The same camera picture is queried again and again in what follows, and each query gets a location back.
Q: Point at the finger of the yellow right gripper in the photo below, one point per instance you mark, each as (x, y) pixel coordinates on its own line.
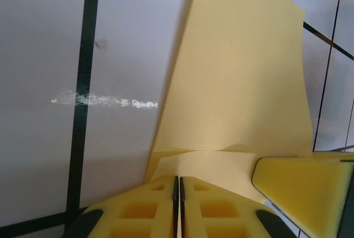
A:
(304, 188)

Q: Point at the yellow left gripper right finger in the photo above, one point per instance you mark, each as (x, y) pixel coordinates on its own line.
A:
(218, 213)

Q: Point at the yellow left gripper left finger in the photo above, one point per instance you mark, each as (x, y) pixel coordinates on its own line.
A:
(132, 213)

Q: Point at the yellow paper sheet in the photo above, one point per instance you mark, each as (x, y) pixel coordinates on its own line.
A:
(235, 83)

